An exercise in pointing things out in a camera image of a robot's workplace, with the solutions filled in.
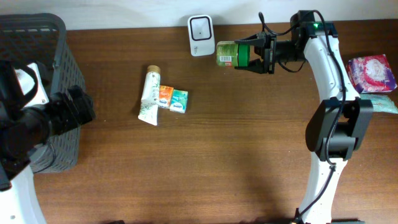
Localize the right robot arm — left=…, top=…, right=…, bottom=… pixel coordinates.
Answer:
left=235, top=10, right=373, bottom=224

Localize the red purple snack bag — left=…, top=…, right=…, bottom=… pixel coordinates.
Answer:
left=346, top=54, right=397, bottom=93

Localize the teal tissue packet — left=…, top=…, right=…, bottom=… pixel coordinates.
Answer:
left=169, top=90, right=188, bottom=113

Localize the dark grey plastic basket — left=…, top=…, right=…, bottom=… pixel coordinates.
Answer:
left=0, top=12, right=86, bottom=174

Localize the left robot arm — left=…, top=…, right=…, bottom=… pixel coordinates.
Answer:
left=1, top=60, right=95, bottom=223

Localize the green lid jar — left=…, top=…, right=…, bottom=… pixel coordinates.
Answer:
left=216, top=41, right=250, bottom=67

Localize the orange tissue packet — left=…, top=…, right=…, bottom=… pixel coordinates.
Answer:
left=158, top=85, right=174, bottom=109

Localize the mint toilet tissue pack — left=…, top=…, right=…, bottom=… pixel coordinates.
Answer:
left=360, top=94, right=398, bottom=114

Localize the white bamboo print tube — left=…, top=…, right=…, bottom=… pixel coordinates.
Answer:
left=138, top=65, right=160, bottom=126

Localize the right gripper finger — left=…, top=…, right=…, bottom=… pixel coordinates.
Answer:
left=235, top=59, right=265, bottom=73
left=234, top=32, right=266, bottom=47

